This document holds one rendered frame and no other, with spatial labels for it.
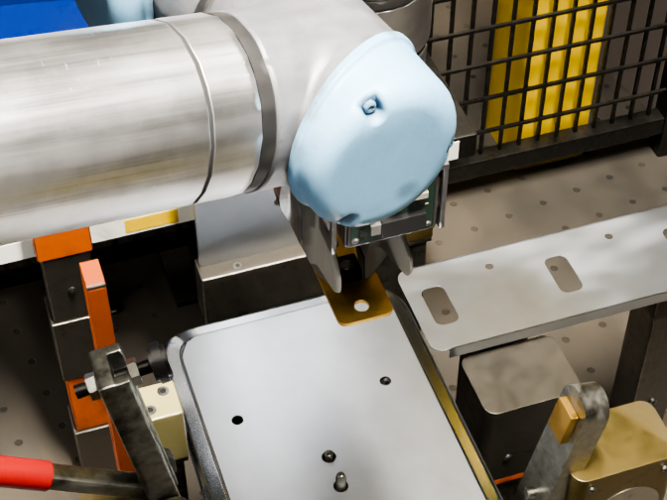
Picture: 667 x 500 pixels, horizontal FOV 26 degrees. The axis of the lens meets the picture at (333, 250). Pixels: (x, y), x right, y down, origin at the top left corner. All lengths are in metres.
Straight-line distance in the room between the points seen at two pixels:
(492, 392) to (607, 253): 0.19
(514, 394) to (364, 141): 0.71
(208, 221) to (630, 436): 0.41
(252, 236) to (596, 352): 0.51
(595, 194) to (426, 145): 1.26
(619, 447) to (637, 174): 0.78
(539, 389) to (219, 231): 0.31
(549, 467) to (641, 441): 0.08
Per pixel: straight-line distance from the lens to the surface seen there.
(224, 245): 1.31
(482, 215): 1.79
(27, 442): 1.59
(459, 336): 1.26
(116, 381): 0.96
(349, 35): 0.58
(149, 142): 0.54
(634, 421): 1.17
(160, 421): 1.13
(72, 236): 1.28
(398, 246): 0.90
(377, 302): 0.95
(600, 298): 1.31
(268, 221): 1.30
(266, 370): 1.24
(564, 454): 1.11
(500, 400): 1.25
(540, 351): 1.29
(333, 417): 1.20
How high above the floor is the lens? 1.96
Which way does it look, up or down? 46 degrees down
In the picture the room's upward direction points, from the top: straight up
